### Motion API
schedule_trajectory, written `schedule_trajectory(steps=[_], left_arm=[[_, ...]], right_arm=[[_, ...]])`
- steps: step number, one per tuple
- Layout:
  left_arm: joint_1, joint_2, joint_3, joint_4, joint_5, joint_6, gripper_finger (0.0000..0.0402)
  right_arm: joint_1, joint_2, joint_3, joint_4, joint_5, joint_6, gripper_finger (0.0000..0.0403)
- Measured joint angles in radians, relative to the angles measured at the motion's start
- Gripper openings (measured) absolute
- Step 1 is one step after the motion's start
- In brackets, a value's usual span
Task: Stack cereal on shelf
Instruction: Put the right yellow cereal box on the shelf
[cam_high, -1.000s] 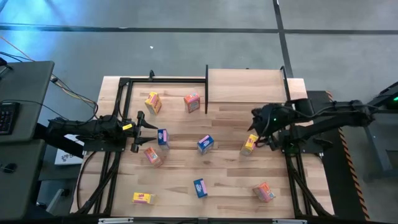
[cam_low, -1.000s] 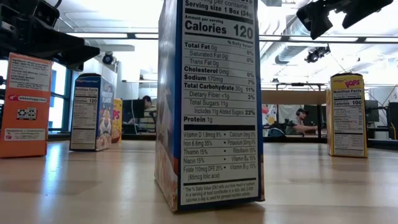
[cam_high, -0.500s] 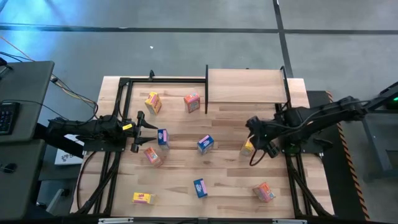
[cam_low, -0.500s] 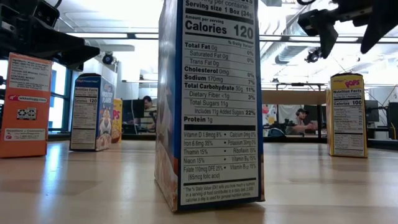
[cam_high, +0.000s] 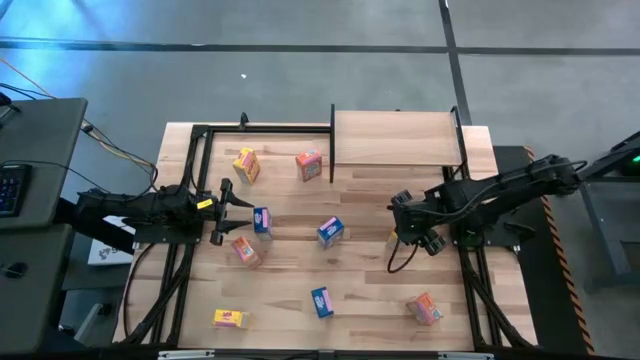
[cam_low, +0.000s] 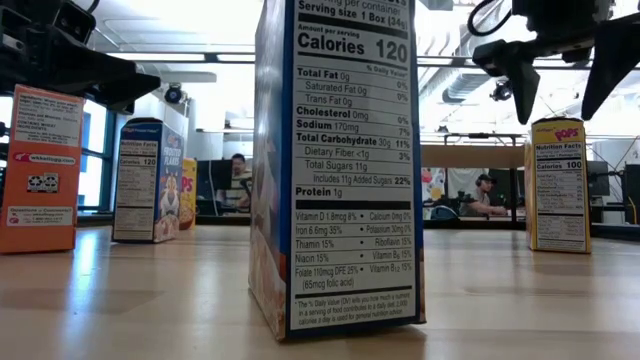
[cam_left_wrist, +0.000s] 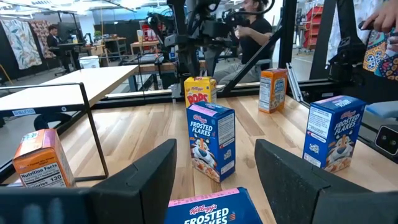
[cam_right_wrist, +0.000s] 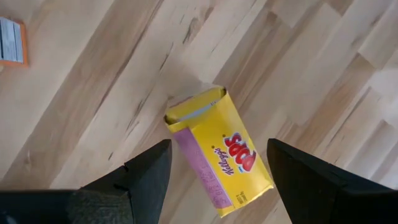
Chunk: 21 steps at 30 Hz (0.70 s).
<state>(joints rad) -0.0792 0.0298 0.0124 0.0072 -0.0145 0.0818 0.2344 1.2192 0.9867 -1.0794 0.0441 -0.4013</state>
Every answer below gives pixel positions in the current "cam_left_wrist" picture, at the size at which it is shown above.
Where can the orange Mini Wheats cereal box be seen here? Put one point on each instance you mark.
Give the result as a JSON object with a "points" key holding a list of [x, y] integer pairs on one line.
{"points": [[40, 158], [273, 90]]}

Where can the black table-level camera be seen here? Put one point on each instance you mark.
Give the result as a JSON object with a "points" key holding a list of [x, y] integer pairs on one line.
{"points": [[387, 140]]}

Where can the blue Frosted Flakes cereal box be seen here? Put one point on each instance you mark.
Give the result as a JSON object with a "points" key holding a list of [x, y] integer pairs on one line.
{"points": [[205, 133], [335, 133], [214, 211]]}

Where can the silver aluminium bar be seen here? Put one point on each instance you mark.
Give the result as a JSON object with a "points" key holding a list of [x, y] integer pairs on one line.
{"points": [[293, 82]]}

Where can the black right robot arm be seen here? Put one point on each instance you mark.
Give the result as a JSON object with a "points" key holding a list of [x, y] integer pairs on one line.
{"points": [[211, 31]]}

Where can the white floral hanging cloth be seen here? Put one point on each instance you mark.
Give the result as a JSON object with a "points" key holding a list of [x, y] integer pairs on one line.
{"points": [[20, 43]]}

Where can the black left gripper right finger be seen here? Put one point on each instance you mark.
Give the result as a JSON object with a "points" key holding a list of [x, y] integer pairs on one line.
{"points": [[295, 193]]}

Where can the yellow Pops cereal box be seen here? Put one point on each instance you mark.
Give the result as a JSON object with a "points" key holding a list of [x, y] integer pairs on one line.
{"points": [[199, 90]]}

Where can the person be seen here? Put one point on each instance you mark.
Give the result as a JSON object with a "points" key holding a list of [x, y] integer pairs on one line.
{"points": [[53, 40], [255, 40], [381, 53]]}

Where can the wooden background table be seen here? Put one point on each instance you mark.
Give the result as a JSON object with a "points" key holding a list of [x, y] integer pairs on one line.
{"points": [[144, 43]]}

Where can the white bin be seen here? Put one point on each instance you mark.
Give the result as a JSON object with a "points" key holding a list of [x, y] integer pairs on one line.
{"points": [[89, 62]]}

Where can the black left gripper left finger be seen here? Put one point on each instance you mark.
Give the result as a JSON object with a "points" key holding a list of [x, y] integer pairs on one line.
{"points": [[124, 199]]}

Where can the red patterned hanging cloth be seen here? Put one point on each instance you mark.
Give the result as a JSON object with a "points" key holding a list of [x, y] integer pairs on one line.
{"points": [[43, 34]]}

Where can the black aluminium rig frame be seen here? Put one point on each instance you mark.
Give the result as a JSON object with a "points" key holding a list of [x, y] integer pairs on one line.
{"points": [[287, 31]]}

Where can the wooden shelf with black frame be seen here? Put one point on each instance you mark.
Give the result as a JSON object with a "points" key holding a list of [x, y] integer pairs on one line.
{"points": [[102, 77]]}

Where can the red storage rack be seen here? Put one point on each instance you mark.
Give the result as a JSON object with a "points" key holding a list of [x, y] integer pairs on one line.
{"points": [[314, 28]]}

